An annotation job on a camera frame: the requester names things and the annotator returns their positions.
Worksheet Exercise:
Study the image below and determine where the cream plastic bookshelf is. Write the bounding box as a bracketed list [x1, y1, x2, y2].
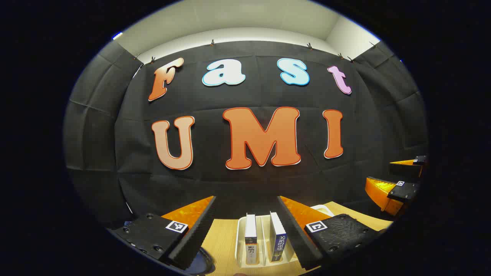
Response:
[235, 204, 335, 269]

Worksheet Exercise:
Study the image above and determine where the black backdrop cloth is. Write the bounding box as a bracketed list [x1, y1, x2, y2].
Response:
[63, 38, 429, 230]

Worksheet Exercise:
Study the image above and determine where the blue schoolbag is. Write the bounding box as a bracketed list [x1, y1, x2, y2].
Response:
[188, 247, 216, 276]

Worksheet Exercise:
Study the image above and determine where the blue cover book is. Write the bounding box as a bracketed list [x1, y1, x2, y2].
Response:
[270, 212, 287, 263]

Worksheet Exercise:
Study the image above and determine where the white portrait cover book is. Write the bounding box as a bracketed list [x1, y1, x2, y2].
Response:
[244, 214, 257, 266]

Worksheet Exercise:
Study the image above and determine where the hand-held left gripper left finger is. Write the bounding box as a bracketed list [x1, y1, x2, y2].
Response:
[109, 195, 217, 271]

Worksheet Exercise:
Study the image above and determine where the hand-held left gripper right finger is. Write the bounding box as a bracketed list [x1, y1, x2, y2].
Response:
[277, 195, 394, 271]

